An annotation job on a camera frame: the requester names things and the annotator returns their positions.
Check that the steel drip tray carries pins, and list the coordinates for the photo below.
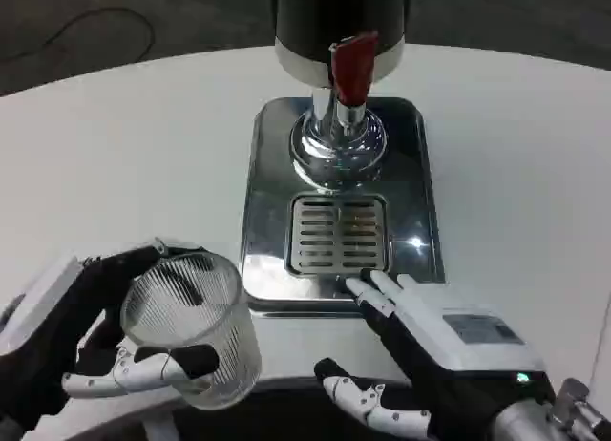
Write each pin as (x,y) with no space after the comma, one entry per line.
(410,183)

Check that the clear ribbed glass cup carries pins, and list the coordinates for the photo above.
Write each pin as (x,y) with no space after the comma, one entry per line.
(191,326)

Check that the silver right robot forearm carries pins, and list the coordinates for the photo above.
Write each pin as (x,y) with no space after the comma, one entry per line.
(549,419)

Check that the black drink dispenser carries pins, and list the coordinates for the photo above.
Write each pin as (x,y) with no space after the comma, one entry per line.
(329,78)

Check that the steel drip grid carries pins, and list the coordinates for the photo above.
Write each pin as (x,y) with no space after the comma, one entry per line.
(336,236)

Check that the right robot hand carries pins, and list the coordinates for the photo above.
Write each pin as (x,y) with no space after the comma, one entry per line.
(458,345)

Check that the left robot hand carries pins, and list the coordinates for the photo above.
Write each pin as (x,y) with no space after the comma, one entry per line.
(45,326)

